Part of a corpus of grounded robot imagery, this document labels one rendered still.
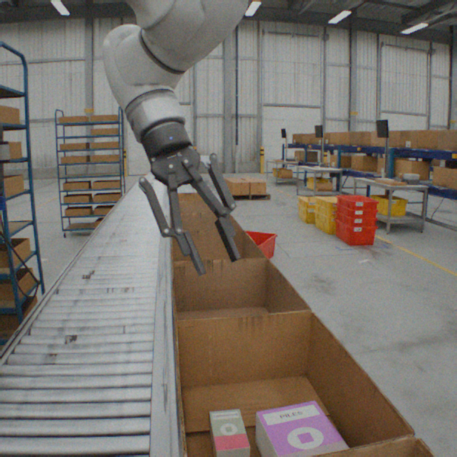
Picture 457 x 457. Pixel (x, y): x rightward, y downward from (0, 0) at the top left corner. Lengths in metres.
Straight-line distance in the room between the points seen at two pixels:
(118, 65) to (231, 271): 0.73
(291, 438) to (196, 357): 0.29
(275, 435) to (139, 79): 0.60
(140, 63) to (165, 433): 0.63
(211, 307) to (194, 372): 0.40
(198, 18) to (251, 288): 0.85
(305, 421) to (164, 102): 0.56
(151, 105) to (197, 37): 0.13
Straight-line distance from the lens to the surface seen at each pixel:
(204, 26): 0.57
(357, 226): 5.45
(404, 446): 0.55
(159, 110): 0.61
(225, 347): 0.82
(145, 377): 1.15
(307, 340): 0.86
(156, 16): 0.56
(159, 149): 0.59
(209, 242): 1.54
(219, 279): 1.17
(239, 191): 9.22
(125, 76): 0.64
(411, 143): 7.80
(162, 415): 0.79
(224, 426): 0.70
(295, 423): 0.67
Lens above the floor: 1.40
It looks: 13 degrees down
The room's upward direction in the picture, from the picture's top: straight up
